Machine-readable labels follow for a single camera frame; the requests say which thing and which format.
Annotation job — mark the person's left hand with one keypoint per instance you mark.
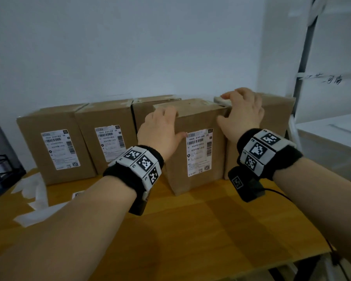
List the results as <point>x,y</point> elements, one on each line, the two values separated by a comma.
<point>161,131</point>

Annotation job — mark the person's right hand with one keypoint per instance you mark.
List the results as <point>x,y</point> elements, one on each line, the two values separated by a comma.
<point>242,114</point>

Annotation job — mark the brown cardboard box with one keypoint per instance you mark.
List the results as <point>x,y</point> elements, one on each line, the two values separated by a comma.
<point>137,114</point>
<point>84,128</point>
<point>280,114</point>
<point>29,143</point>
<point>199,117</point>

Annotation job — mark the shipping label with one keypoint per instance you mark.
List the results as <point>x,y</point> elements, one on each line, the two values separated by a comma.
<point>199,155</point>
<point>109,143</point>
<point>60,149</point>

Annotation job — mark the stack of shipping labels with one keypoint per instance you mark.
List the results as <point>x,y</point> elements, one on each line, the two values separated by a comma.
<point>77,194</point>

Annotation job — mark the person's left forearm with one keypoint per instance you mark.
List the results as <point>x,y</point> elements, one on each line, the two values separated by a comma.
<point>61,231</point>

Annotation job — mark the person's right forearm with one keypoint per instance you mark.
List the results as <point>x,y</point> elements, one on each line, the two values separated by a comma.
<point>324,201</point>

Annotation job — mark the black wristband with marker tiles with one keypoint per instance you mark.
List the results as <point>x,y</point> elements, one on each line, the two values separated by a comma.
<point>140,165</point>
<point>263,149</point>

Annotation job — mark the white metal rack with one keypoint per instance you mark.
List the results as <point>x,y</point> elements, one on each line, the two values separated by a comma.
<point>324,137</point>

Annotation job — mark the white tape strip with handwriting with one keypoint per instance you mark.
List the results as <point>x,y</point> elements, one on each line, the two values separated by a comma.
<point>333,76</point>

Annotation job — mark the white paper sheet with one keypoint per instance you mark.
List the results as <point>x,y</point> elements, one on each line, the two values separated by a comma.
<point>348,130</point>

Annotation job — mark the black shoe rack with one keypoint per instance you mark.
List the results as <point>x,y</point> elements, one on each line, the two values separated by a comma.
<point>6,175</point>

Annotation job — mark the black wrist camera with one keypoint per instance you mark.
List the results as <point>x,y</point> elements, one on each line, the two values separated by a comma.
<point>137,206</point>
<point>245,187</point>

